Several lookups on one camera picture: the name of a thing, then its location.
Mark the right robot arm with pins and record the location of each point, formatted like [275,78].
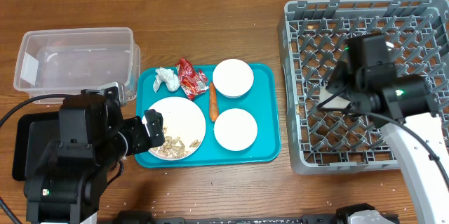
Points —
[421,139]

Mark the peanut shells food scraps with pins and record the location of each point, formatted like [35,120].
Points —
[178,144]

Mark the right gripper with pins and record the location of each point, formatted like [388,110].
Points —
[344,77]

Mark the orange carrot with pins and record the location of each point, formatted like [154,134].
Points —
[213,106]

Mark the black tray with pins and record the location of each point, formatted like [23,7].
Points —
[34,132]

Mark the clear plastic bin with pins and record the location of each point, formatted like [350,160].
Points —
[71,60]

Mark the teal plastic tray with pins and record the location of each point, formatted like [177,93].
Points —
[260,102]

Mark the white plate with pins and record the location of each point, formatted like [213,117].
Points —
[180,114]

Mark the white tissue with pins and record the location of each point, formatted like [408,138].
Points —
[167,76]

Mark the grey dishwasher rack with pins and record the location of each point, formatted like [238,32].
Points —
[312,35]

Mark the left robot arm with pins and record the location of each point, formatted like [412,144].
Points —
[71,174]

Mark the white cup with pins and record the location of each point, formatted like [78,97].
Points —
[336,102]

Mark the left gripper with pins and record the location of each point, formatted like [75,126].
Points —
[142,142]

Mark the white bowl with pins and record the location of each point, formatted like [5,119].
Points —
[235,129]
[233,78]

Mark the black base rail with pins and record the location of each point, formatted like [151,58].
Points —
[357,213]

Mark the red snack wrapper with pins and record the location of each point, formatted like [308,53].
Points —
[193,82]

